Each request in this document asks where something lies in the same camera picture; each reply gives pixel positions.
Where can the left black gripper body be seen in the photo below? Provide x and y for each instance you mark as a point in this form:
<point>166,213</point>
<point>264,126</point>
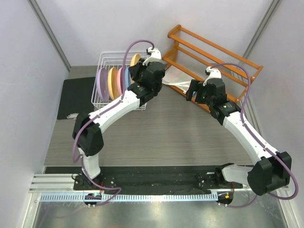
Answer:
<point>139,72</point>

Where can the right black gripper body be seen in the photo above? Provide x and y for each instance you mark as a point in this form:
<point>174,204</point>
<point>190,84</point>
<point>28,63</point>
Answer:
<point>202,95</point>

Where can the blue plate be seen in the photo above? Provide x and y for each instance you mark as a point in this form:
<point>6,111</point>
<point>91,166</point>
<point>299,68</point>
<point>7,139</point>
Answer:
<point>127,78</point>

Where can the yellow bear plate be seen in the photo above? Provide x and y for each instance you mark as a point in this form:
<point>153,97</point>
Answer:
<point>136,57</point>

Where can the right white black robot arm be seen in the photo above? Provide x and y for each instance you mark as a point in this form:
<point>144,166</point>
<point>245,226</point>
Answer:
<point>271,169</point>

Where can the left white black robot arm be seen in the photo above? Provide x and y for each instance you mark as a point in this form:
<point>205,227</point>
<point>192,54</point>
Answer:
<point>89,128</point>

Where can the orange wooden shelf rack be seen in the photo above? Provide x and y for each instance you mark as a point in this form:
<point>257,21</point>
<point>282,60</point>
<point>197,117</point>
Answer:
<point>193,57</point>

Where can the clear plastic zip bag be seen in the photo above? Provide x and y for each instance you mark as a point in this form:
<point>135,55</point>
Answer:
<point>175,77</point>

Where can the pink plate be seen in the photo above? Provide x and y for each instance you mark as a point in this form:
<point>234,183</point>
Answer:
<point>120,84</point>

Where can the orange plate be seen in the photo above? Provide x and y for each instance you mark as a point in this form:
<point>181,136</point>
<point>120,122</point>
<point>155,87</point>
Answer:
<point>112,83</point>

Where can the purple plate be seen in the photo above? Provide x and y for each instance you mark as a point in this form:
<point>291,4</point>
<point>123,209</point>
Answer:
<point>101,84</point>

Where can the black mat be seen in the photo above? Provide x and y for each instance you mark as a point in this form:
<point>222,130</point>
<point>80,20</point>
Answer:
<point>76,97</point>

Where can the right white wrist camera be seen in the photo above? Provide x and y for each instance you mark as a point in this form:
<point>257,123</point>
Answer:
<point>211,73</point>

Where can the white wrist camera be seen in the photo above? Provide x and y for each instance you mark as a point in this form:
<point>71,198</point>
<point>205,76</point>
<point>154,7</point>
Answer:
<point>154,55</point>
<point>211,73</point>

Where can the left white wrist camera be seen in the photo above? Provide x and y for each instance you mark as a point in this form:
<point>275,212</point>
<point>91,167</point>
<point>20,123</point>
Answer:
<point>154,55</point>

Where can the white wire dish rack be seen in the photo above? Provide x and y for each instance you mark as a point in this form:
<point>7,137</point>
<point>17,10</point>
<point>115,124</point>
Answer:
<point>108,60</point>

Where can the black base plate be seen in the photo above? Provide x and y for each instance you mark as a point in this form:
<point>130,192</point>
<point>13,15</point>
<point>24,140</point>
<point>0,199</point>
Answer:
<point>151,180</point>

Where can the aluminium slotted rail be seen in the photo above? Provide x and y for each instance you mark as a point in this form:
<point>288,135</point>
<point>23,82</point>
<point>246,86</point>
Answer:
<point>93,197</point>

